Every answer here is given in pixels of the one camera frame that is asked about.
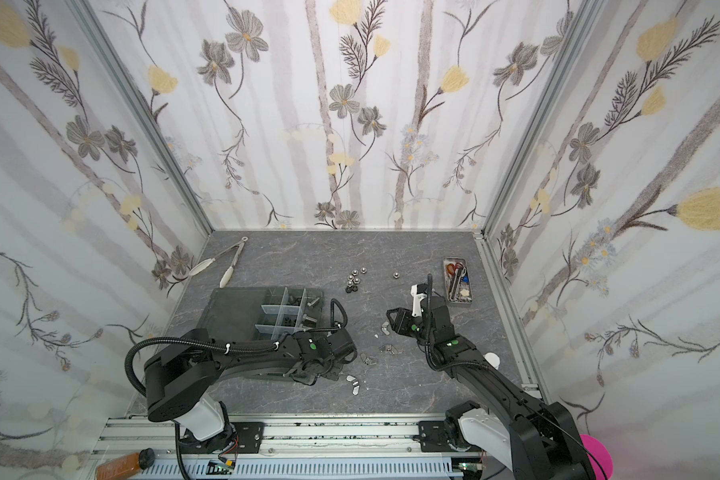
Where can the orange bottle black cap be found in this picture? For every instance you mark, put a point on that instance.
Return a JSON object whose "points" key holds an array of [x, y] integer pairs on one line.
{"points": [[126, 466]]}

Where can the aluminium rail base frame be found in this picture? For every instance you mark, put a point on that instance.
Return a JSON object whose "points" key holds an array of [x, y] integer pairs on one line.
{"points": [[306, 446]]}

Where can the white plastic bottle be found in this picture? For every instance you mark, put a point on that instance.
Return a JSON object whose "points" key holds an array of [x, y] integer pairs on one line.
{"points": [[493, 359]]}

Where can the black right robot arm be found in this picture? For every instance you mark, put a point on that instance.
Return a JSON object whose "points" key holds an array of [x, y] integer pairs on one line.
{"points": [[535, 440]]}

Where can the transparent grey organizer box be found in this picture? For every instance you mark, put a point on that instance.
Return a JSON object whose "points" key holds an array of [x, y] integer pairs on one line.
{"points": [[255, 318]]}

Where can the red handled scissors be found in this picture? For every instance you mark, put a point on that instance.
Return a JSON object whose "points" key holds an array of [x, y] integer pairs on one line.
{"points": [[453, 269]]}

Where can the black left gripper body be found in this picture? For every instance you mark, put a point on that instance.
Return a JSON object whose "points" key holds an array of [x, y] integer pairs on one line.
{"points": [[332, 371]]}

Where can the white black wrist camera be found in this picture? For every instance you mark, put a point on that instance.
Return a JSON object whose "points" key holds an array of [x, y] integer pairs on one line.
{"points": [[419, 293]]}

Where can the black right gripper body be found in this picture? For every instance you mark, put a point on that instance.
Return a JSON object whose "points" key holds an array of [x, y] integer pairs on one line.
{"points": [[405, 321]]}

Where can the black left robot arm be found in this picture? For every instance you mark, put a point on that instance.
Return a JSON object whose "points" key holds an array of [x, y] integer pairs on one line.
{"points": [[177, 379]]}

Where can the pink plastic bowl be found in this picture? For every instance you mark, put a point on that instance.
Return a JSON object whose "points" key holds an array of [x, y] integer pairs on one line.
{"points": [[599, 456]]}

